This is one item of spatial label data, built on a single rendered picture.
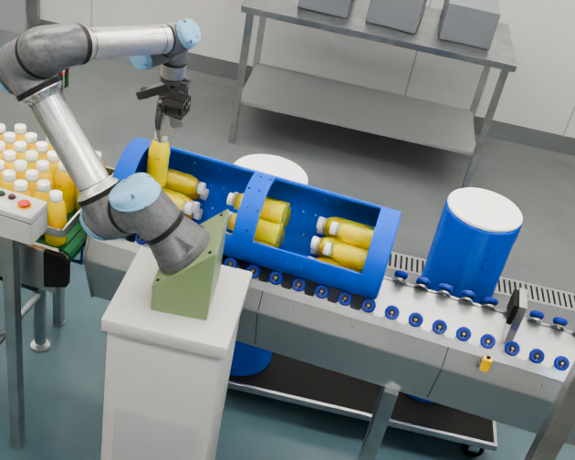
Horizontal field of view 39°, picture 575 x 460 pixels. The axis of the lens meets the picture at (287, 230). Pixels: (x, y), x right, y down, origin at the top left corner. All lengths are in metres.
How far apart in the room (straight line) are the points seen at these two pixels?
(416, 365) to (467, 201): 0.73
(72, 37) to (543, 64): 4.27
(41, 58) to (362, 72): 4.05
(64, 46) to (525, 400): 1.69
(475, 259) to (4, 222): 1.60
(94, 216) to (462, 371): 1.22
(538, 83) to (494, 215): 2.93
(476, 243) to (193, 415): 1.26
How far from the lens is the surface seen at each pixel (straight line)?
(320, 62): 5.80
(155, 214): 1.94
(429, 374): 2.62
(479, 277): 3.04
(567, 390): 2.31
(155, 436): 2.30
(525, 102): 5.90
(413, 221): 4.79
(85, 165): 2.04
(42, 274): 2.72
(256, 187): 2.44
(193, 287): 1.99
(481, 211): 3.00
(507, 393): 2.63
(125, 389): 2.20
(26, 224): 2.47
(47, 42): 1.95
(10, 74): 2.04
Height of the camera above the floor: 2.52
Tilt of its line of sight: 35 degrees down
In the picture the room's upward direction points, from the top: 12 degrees clockwise
